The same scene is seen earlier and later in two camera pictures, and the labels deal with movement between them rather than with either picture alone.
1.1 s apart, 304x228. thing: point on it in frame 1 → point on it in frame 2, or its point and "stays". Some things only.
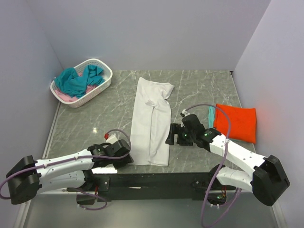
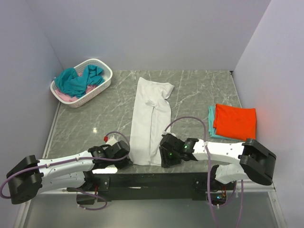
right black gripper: [175, 128] → [165, 160]
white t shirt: [150, 126] stays
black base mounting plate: [153, 186] stays
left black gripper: [124, 160] stays
